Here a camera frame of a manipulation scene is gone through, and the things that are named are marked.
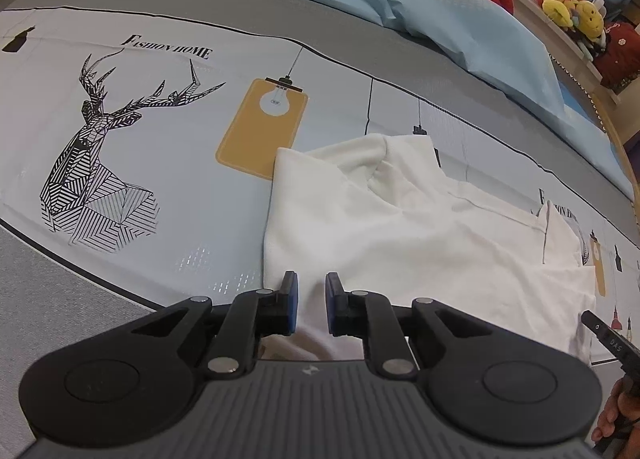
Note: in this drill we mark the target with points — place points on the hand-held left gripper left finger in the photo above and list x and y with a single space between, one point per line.
292 301

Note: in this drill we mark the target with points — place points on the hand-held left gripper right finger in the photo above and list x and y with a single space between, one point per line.
330 304

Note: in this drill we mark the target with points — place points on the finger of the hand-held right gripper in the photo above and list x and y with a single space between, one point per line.
595 323

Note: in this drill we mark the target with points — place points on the white t-shirt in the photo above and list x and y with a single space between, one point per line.
400 249

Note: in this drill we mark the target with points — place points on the person's right hand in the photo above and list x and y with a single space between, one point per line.
610 414

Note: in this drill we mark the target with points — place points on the grey printed bed sheet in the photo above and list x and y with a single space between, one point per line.
150 139

